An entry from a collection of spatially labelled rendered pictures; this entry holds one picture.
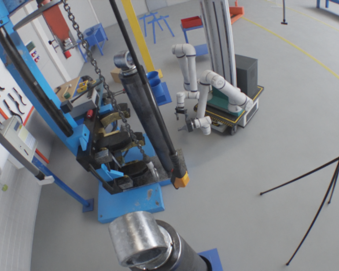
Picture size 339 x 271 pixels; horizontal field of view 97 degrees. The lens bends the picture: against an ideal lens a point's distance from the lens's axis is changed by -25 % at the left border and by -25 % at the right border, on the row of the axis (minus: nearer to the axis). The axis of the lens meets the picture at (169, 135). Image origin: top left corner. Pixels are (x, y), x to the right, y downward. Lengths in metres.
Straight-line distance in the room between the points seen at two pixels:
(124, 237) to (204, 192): 1.90
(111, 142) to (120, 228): 1.30
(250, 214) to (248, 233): 0.22
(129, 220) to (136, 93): 1.21
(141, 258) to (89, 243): 2.07
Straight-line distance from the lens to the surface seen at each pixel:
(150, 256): 0.65
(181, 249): 0.70
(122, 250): 0.56
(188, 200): 2.37
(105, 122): 2.16
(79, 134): 1.80
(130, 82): 1.57
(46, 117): 1.94
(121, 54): 1.54
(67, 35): 1.38
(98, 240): 2.63
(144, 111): 1.73
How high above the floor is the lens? 2.14
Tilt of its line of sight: 45 degrees down
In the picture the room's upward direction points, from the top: 21 degrees counter-clockwise
